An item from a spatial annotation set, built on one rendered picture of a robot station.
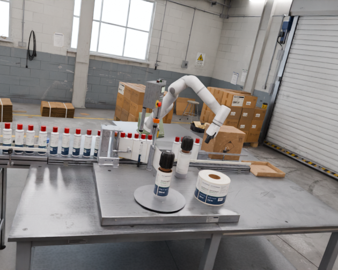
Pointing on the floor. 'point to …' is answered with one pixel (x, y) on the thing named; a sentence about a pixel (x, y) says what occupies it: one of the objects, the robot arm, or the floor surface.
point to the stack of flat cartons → (0, 110)
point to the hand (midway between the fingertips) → (207, 140)
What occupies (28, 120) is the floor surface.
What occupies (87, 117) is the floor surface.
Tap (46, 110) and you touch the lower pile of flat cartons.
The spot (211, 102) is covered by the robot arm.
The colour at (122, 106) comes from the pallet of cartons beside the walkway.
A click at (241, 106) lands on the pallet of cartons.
